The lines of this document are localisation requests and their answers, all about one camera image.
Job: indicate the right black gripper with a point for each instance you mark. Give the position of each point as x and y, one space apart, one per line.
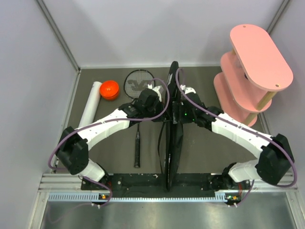
182 119

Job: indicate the pink tiered shelf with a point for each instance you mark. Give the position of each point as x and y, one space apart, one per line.
253 72

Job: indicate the white shuttlecock tube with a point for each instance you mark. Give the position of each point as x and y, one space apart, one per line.
91 105

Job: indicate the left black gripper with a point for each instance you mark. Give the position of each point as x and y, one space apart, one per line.
160 104

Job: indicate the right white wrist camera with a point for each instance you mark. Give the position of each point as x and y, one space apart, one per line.
186 89

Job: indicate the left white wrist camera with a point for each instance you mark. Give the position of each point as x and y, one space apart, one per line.
158 89

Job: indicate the orange bowl stack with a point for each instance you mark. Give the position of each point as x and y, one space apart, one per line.
109 90

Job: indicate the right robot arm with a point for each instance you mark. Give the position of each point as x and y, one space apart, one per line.
273 155

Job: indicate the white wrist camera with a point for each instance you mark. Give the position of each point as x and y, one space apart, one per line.
186 89
158 89

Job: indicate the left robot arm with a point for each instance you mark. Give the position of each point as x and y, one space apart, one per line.
75 144

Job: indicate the black racket bag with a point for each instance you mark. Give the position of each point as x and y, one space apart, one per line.
174 129

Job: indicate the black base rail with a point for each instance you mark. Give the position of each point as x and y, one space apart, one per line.
183 185

